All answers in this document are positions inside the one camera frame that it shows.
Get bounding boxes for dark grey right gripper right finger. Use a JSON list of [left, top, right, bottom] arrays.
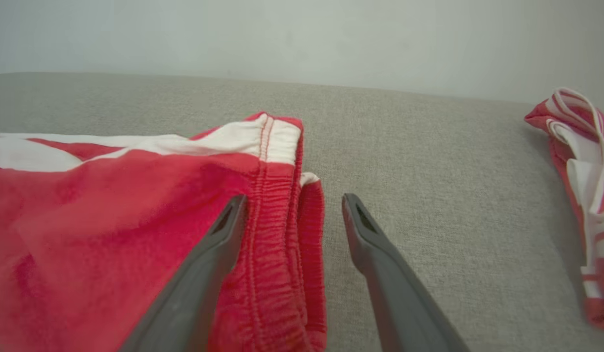
[[342, 193, 471, 352]]

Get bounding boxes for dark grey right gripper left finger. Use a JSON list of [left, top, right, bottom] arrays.
[[118, 194, 248, 352]]

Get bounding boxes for red shorts with white stripe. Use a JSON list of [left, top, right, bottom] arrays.
[[0, 111, 328, 352]]

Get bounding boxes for red basketball jersey white sleeves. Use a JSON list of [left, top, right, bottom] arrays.
[[524, 87, 604, 332]]

